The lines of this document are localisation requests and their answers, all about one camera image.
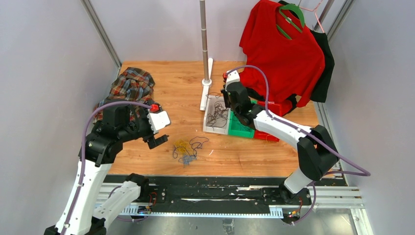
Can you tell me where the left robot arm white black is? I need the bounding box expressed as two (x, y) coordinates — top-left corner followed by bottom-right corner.
(45, 100), (171, 235)

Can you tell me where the white plastic bin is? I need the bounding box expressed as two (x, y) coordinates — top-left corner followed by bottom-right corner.
(203, 95), (230, 135)

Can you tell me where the green plastic bin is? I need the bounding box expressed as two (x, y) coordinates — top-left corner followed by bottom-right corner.
(228, 110), (254, 139)

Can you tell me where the red t-shirt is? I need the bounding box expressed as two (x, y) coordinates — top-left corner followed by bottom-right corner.
(238, 0), (326, 116)

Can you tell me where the green clothes hanger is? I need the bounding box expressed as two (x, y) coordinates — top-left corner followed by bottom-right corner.
(276, 2), (305, 40)

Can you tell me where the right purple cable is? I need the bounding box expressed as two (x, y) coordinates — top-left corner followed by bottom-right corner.
(222, 65), (371, 225)

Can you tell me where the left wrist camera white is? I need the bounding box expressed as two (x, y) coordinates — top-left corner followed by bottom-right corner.
(147, 111), (171, 134)

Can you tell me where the black t-shirt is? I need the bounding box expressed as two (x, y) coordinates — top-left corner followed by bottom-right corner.
(246, 0), (335, 108)

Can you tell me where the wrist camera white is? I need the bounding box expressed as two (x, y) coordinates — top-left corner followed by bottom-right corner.
(223, 70), (240, 91)
(147, 111), (171, 134)

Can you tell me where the metal pole with white base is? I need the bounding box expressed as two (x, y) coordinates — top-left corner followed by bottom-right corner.
(199, 0), (213, 111)

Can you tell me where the pink wire hanger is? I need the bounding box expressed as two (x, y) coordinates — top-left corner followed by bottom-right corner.
(298, 0), (325, 33)

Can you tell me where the red plastic bin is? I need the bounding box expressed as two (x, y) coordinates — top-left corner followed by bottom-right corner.
(254, 101), (283, 142)

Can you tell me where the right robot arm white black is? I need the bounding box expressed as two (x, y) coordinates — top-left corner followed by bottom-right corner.
(221, 82), (339, 204)

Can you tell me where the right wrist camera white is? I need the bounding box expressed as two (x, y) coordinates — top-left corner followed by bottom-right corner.
(223, 70), (240, 91)

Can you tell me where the plaid flannel shirt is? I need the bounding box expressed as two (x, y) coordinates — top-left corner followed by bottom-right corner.
(94, 67), (156, 109)

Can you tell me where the aluminium frame post right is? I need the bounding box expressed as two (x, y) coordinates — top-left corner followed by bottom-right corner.
(327, 0), (355, 41)

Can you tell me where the coloured cable bundle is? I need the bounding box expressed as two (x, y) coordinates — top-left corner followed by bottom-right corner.
(172, 136), (211, 167)

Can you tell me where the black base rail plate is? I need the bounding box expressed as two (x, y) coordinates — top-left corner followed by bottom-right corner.
(97, 175), (312, 216)

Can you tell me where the aluminium frame post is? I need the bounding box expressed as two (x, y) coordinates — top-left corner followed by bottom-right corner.
(80, 0), (122, 70)
(327, 0), (355, 41)

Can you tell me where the aluminium frame post left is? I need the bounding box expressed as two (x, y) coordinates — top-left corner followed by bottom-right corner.
(80, 0), (122, 70)

